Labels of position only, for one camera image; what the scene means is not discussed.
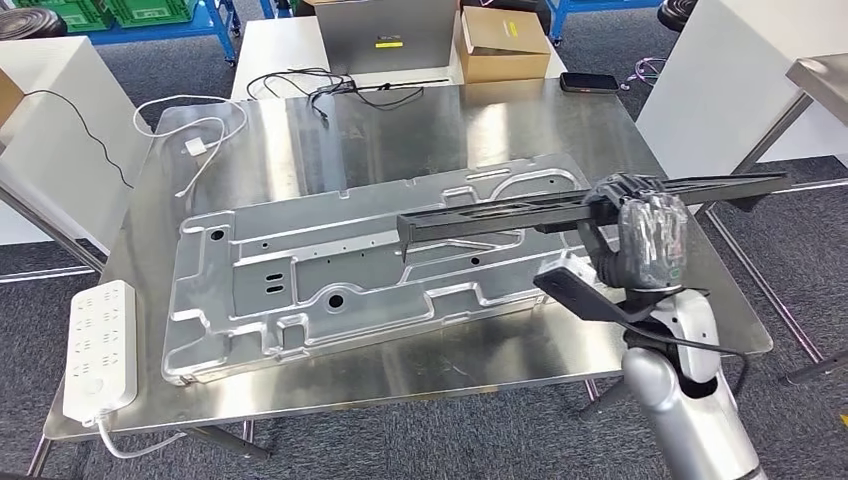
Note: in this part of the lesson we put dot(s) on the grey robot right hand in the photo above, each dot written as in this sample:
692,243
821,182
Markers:
652,238

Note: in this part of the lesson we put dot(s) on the black plastic panel part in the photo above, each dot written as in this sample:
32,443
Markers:
497,215

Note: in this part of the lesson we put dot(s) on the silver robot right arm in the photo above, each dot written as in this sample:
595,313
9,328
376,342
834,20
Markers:
682,417

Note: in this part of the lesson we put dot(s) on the stainless steel workbench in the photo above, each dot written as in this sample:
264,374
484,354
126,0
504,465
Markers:
397,132

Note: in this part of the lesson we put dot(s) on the black smartphone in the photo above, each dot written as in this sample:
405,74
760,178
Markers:
590,82

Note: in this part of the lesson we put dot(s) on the white partition panel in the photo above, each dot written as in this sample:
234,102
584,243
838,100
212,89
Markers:
729,86
66,119

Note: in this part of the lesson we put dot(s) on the black round stool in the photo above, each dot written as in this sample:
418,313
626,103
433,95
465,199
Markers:
30,23
676,13

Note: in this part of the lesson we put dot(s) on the stainless steel table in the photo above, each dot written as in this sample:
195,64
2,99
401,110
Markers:
821,79
46,228

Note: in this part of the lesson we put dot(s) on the blue metal cart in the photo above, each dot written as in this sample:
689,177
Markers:
596,5
166,32

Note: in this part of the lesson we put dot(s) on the open cardboard box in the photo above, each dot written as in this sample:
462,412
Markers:
503,46

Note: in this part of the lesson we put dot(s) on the stamped silver metal plate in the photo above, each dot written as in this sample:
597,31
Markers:
364,278

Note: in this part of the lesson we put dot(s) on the grey laptop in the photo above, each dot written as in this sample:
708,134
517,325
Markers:
384,26

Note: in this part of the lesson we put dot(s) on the white table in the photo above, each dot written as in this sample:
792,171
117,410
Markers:
278,46

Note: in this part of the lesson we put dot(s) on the green plastic crate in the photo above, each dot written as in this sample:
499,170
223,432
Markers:
73,13
152,12

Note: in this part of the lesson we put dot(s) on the white power strip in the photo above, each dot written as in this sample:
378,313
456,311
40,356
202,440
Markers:
99,351

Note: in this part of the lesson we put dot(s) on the brown cardboard box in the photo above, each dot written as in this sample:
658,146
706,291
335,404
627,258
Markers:
8,99

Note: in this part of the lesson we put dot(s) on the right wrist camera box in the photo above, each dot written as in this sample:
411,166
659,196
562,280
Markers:
576,291

